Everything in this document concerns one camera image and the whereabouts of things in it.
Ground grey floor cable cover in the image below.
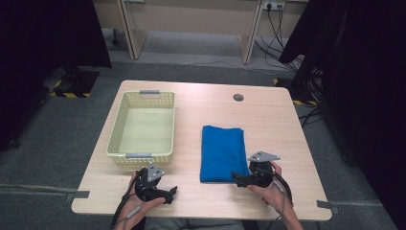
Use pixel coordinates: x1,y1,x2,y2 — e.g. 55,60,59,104
0,183,78,196

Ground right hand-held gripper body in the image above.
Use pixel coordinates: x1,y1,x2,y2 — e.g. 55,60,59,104
247,150,282,189

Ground grey tape strip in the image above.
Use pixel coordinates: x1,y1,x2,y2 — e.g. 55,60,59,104
316,199,340,215
65,190,91,202

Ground white wall socket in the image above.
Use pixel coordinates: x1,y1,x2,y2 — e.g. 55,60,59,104
261,0,286,11

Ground beige wooden desk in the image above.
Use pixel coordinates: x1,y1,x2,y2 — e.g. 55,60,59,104
93,0,309,65

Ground black power cable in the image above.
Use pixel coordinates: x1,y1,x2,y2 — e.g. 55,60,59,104
255,3,303,73
266,3,288,49

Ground pale green plastic basket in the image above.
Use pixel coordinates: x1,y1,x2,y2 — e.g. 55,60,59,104
105,89,176,167

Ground black floor cable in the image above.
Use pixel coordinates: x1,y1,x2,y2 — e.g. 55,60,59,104
298,104,325,127

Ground person's grey trousers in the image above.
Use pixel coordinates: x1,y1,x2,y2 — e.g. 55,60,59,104
143,218,247,230

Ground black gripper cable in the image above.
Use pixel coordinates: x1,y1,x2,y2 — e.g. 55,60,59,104
266,162,295,230
109,167,145,230

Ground person's left hand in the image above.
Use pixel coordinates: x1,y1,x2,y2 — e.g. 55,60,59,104
118,172,167,226

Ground black curtain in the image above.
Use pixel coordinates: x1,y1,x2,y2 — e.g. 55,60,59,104
279,0,406,230
0,0,113,151

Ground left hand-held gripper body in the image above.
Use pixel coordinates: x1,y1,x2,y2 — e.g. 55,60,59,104
134,162,167,203

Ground blue T-shirt with white print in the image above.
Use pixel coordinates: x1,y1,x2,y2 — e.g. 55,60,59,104
199,125,250,184

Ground black stand base striped tape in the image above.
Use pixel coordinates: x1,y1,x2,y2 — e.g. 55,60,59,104
273,78,319,106
42,65,101,99

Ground person's right hand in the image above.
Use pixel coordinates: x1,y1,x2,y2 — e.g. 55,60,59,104
247,161,293,209

